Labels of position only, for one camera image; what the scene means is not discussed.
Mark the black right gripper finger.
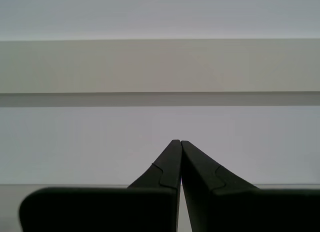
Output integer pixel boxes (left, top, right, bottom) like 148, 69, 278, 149
19, 139, 182, 232
181, 140, 320, 232

